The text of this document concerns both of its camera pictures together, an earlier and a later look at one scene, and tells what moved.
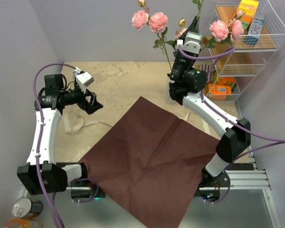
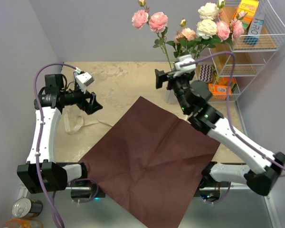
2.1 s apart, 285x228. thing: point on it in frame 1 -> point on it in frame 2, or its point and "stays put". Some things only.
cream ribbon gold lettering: [80, 124] stays put
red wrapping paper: [150, 164] stays put
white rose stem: [199, 5] -> [206, 28]
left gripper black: [85, 104] stays put
